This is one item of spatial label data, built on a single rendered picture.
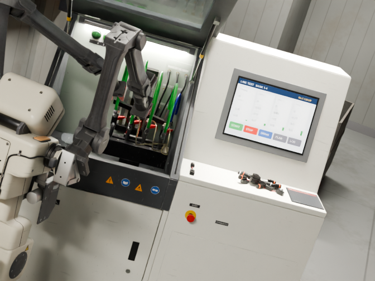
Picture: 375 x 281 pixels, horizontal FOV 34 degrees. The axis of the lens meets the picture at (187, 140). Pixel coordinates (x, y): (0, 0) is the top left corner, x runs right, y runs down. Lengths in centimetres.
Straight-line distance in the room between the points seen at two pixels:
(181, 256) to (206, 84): 82
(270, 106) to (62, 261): 123
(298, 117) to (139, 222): 91
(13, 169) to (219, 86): 124
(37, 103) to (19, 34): 372
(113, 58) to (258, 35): 568
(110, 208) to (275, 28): 506
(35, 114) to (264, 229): 130
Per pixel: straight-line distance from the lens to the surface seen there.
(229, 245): 288
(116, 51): 197
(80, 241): 291
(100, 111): 205
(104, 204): 280
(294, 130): 299
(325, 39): 897
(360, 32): 892
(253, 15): 759
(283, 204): 282
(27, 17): 245
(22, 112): 203
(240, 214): 282
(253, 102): 294
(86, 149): 206
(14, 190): 211
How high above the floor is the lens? 199
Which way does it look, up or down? 18 degrees down
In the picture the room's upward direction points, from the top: 17 degrees clockwise
